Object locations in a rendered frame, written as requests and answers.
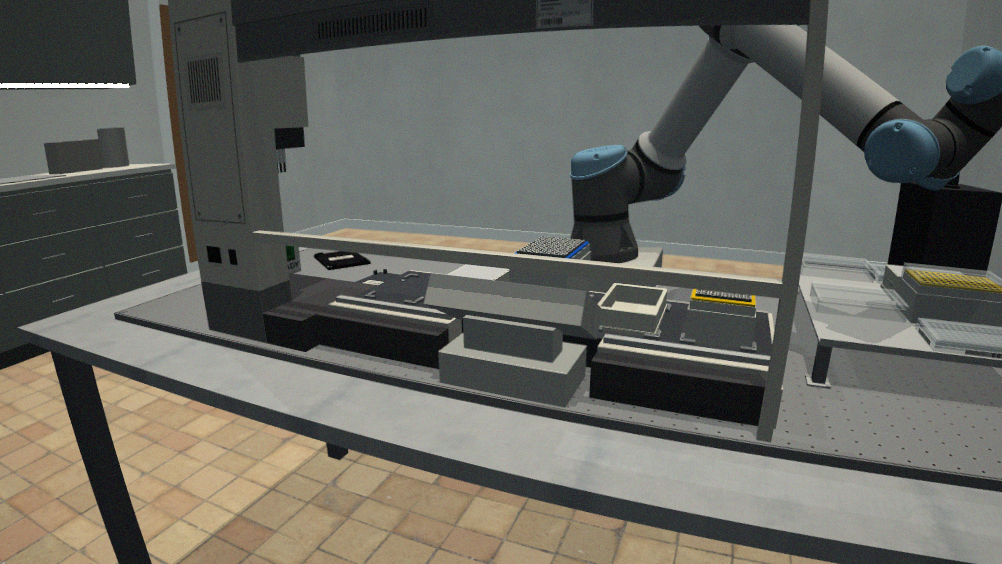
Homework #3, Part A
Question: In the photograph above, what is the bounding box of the blue tip rack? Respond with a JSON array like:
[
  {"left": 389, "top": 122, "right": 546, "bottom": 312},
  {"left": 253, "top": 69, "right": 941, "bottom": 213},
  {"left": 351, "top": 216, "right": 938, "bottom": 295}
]
[{"left": 509, "top": 269, "right": 590, "bottom": 293}]

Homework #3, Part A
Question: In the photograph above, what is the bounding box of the beige rectangular tray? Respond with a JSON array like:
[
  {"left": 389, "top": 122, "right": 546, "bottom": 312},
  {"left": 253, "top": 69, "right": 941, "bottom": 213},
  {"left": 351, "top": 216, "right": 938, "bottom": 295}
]
[{"left": 598, "top": 283, "right": 667, "bottom": 336}]

